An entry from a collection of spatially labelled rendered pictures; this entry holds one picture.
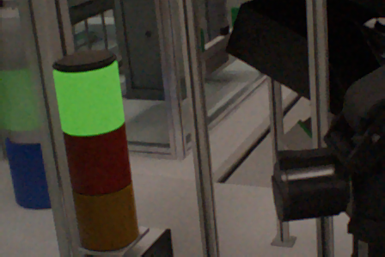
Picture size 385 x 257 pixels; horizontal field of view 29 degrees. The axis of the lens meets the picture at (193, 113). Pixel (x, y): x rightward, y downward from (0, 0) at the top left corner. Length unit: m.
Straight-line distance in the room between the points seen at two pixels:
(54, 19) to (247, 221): 0.99
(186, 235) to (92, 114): 0.93
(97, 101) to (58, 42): 0.06
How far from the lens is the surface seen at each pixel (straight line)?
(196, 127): 1.00
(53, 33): 0.57
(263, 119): 2.07
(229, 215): 1.53
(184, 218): 1.54
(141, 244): 0.65
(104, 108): 0.56
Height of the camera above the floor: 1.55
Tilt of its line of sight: 18 degrees down
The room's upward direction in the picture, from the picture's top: 6 degrees counter-clockwise
